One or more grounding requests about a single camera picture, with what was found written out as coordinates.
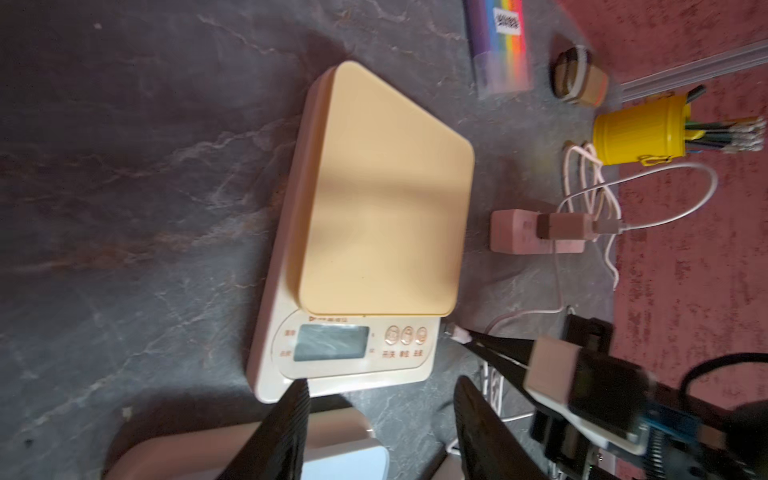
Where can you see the plaid brown glasses case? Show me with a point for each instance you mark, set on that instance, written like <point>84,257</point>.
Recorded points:
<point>577,78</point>

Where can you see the pink power strip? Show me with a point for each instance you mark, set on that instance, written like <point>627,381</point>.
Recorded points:
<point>513,232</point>

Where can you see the pink usb wall adapter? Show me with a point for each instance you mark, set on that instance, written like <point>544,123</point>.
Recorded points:
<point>565,226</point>

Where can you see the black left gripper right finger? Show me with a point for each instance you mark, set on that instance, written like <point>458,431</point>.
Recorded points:
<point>487,448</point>

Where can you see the bundle of colored pencils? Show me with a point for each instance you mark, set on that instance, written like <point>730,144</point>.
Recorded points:
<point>730,137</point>

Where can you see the white electronic scale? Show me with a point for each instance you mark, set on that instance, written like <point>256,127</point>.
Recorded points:
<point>340,444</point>

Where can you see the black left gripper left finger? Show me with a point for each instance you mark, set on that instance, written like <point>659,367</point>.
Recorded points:
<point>270,438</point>

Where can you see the rainbow highlighter pack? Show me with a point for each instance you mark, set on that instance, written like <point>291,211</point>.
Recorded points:
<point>498,47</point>

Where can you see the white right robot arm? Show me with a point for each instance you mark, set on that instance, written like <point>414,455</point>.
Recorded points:
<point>689,438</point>

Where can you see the aluminium corner post right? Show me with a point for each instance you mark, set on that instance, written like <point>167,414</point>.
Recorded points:
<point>696,72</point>

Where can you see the yellow metal pencil bucket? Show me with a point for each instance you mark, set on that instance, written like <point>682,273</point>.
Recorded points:
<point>649,134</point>

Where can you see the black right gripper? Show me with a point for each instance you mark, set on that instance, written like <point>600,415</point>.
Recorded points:
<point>564,445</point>

